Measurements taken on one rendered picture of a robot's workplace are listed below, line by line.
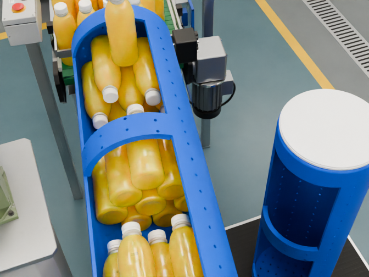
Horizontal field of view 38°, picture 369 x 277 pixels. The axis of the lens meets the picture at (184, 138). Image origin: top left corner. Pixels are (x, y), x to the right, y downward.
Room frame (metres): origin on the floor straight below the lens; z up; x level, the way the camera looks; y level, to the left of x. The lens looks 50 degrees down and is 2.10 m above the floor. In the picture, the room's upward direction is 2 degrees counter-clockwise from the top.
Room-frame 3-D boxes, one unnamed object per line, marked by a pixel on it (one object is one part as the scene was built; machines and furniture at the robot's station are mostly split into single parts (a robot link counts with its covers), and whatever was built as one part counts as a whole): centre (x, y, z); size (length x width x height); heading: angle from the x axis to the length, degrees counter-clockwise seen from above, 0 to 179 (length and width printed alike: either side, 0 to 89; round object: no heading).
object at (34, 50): (1.42, 0.51, 0.50); 0.04 x 0.04 x 1.00; 10
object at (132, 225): (0.58, 0.12, 1.12); 0.04 x 0.02 x 0.04; 100
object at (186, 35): (1.35, 0.00, 0.95); 0.10 x 0.07 x 0.10; 100
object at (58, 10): (1.36, 0.37, 1.10); 0.04 x 0.04 x 0.02
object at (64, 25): (1.36, 0.37, 1.00); 0.07 x 0.07 x 0.20
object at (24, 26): (1.42, 0.51, 1.05); 0.20 x 0.10 x 0.10; 10
